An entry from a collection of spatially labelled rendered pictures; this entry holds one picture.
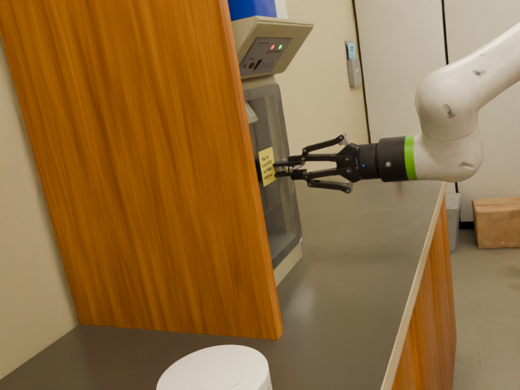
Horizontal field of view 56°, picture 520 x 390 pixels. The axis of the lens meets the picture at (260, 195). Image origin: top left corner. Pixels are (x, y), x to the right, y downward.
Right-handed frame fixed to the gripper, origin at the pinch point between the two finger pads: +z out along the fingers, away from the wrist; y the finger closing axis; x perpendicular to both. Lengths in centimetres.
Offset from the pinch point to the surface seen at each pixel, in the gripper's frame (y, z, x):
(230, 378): -11, -14, 61
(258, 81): 20.0, 4.6, -0.5
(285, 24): 29.9, -6.7, 7.2
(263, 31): 28.6, -5.6, 16.3
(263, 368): -11, -17, 58
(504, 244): -117, -46, -254
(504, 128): -42, -50, -290
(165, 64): 25.5, 7.9, 29.1
